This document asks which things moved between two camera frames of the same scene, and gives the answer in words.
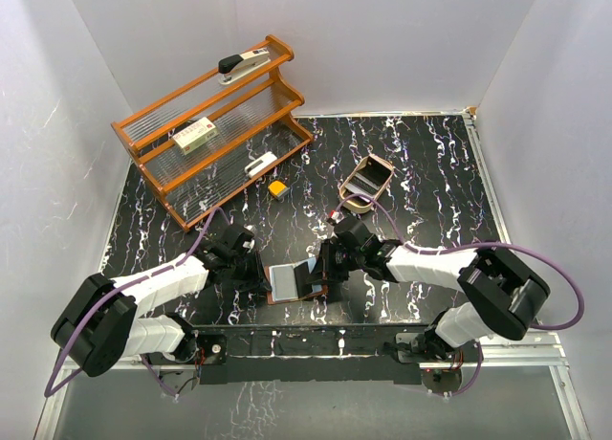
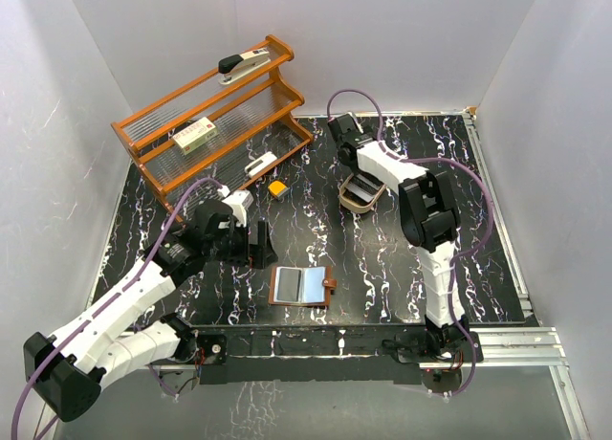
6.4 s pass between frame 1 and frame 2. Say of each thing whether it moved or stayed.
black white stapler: stayed
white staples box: stayed
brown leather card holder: moved
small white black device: stayed
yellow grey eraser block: stayed
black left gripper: moved
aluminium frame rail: stayed
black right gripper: moved
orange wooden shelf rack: stayed
